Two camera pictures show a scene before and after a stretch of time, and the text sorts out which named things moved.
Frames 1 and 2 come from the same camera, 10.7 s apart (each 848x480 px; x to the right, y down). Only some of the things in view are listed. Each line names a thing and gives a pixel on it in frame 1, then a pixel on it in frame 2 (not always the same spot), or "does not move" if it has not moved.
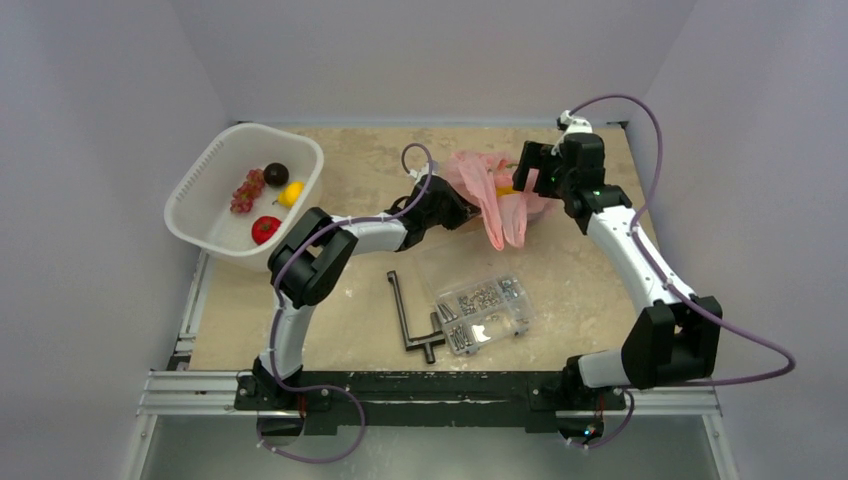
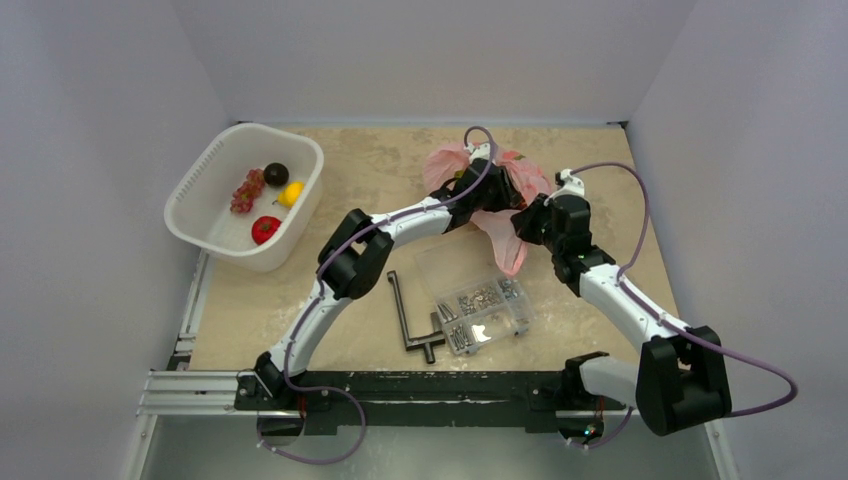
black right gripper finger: (530, 159) -> (531, 223)
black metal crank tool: (429, 342) does not move
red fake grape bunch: (242, 198) does not move
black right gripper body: (532, 165) -> (530, 221)
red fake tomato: (264, 228) does not move
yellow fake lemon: (290, 194) does not move
